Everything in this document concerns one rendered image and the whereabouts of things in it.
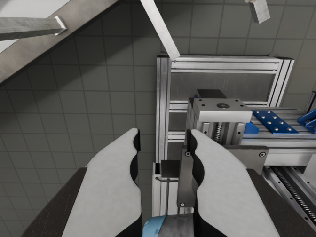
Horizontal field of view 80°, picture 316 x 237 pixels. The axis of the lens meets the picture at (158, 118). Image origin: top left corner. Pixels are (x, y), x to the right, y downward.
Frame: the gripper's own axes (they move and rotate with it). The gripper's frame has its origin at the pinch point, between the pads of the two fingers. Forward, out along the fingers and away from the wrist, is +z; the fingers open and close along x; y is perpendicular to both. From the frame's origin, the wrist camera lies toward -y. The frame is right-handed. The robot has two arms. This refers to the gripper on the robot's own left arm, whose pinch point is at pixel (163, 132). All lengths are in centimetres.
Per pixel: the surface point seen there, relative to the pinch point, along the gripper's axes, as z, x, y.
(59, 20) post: 59, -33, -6
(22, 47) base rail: 62, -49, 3
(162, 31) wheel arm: 47.5, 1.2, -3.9
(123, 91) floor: 132, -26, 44
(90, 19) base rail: 62, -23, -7
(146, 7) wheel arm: 47.5, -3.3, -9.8
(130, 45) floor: 132, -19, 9
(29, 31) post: 41, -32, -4
